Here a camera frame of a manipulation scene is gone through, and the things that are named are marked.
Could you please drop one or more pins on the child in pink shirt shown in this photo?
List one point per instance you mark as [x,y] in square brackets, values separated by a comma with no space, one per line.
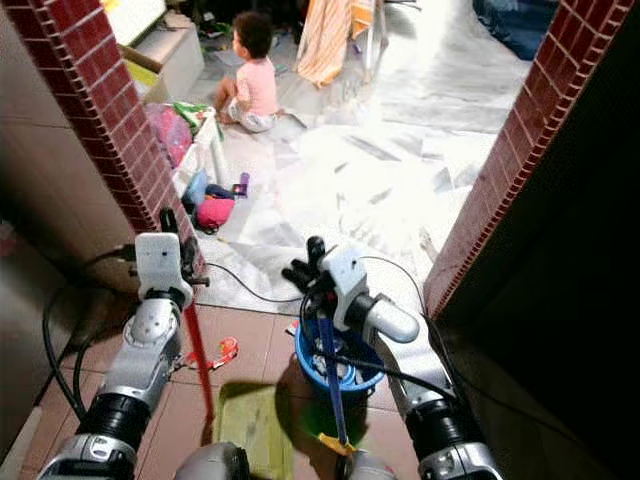
[257,88]

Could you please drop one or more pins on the blue plastic bucket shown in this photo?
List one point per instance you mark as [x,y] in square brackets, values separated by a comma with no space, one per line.
[370,373]

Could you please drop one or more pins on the light blue bag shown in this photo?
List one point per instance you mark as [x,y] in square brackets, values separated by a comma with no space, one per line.
[197,186]

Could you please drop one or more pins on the crumpled silver wrapper trash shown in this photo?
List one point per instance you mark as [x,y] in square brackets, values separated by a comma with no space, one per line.
[322,365]

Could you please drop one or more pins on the green cloth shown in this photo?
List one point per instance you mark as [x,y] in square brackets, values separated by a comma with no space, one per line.
[192,112]

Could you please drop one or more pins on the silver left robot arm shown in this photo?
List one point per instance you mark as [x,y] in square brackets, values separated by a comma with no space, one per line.
[150,350]

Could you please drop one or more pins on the orange striped cloth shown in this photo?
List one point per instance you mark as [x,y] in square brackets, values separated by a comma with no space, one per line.
[325,40]

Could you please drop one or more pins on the grey robot left leg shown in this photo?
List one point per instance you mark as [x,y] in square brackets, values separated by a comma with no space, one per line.
[210,464]

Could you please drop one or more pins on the pink plastic bag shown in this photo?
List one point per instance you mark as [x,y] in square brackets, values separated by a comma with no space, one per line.
[172,135]

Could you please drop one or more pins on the red and white wrapper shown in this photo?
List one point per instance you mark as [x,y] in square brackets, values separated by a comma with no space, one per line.
[226,348]

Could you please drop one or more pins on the cardboard box with yellow inside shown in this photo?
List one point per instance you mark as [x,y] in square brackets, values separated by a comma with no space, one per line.
[142,70]

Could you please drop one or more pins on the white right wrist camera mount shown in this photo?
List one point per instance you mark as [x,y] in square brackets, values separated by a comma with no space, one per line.
[345,270]

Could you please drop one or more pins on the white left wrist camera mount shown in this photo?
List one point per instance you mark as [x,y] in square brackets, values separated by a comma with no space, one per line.
[160,262]

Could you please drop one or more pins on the white low cabinet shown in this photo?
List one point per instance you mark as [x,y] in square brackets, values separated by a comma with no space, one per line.
[175,55]

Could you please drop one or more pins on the white plastic rack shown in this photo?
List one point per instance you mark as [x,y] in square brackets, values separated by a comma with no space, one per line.
[215,155]

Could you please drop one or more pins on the small purple bottle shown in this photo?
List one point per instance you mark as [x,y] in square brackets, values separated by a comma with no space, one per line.
[241,184]

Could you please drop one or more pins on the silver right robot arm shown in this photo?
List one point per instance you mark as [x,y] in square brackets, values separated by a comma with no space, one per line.
[395,322]

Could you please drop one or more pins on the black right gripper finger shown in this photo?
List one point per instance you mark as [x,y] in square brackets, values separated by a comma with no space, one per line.
[298,273]
[316,250]

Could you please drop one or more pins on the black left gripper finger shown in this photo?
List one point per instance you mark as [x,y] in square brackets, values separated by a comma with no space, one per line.
[169,221]

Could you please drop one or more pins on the small red paper scrap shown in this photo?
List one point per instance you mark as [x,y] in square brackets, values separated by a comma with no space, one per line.
[292,327]

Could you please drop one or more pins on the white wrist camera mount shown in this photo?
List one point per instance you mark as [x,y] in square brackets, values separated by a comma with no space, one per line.
[160,262]
[345,270]

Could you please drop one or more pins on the dark blue cushion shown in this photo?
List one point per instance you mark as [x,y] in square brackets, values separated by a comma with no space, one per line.
[515,25]

